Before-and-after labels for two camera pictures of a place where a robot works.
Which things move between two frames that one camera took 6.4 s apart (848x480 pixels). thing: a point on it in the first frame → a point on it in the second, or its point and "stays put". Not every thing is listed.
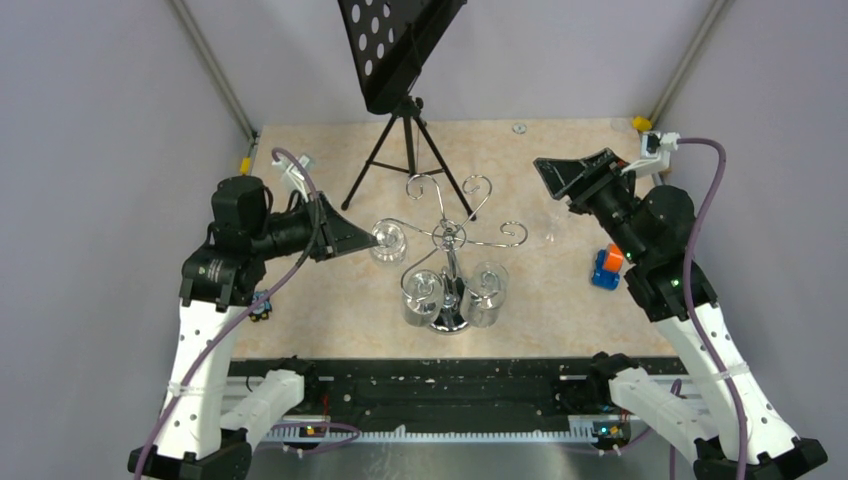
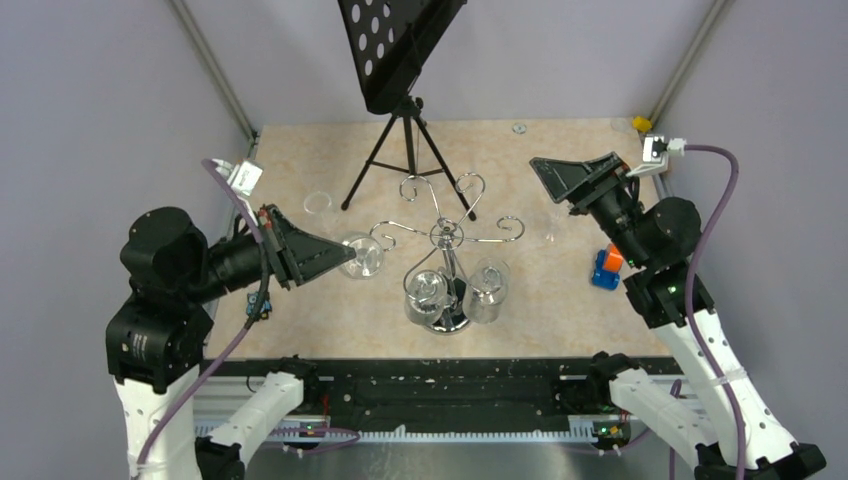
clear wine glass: [392, 239] → [369, 256]
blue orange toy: [608, 265] stays put
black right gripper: [563, 177] stays put
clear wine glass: [485, 288] stays put
